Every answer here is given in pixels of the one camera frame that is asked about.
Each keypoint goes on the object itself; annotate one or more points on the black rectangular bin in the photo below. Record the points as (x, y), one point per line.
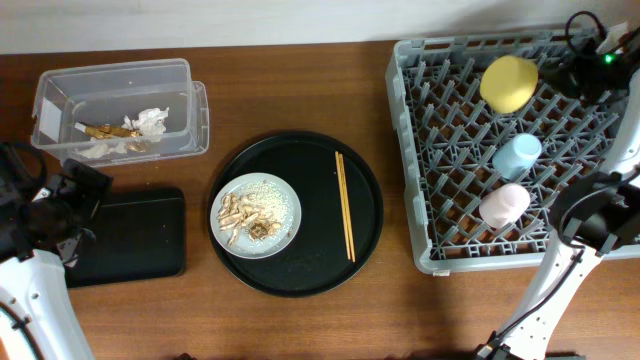
(134, 236)

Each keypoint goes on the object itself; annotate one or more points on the light blue plastic cup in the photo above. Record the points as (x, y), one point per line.
(517, 156)

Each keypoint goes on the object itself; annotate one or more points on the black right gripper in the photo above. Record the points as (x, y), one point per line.
(558, 76)

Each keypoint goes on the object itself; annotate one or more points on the white tissue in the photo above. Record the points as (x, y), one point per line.
(150, 122)

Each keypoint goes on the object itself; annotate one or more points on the yellow plastic bowl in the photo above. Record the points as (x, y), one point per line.
(508, 83)

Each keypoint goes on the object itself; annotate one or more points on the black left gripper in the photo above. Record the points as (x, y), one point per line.
(92, 196)

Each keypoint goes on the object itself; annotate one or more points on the grey plate with food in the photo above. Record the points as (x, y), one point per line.
(244, 249)

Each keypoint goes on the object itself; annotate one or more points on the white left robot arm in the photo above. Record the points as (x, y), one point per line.
(37, 318)

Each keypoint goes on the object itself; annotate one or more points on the food scraps on plate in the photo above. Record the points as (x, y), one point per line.
(258, 209)

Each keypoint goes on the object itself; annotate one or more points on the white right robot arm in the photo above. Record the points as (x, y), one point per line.
(590, 218)

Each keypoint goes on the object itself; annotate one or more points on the round black serving tray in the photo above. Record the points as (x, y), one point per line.
(315, 261)

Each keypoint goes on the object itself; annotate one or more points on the pink plastic cup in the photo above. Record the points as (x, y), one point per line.
(504, 205)

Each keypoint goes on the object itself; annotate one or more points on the gold foil wrapper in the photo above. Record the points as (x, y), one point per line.
(106, 131)

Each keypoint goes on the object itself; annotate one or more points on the clear plastic waste bin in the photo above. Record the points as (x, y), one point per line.
(105, 94)

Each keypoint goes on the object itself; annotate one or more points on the grey plastic dishwasher rack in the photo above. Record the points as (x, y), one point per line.
(448, 136)

